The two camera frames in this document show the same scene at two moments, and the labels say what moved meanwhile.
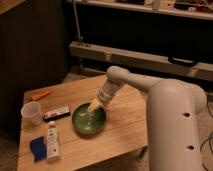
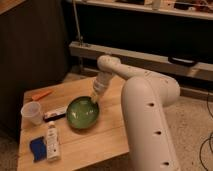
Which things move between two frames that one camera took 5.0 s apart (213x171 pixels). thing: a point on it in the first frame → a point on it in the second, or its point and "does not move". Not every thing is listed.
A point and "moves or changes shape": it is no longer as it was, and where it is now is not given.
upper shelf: (196, 8) does not move
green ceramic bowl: (88, 123) moves or changes shape
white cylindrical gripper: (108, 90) → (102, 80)
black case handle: (181, 61) does not move
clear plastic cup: (31, 114) does not move
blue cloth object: (39, 149) does not move
